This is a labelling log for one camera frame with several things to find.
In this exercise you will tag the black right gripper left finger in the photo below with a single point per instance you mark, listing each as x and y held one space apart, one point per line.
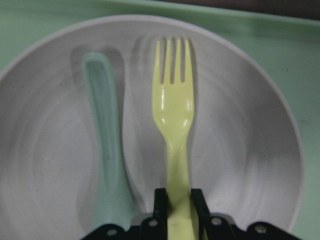
155 226

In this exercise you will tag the yellow plastic fork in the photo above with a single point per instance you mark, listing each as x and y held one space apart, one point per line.
173 109

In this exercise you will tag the white round plate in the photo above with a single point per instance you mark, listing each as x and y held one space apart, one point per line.
244 148

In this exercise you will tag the pale green plastic spoon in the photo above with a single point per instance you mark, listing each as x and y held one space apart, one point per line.
114 203

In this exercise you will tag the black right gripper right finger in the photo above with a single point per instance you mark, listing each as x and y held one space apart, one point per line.
211 225

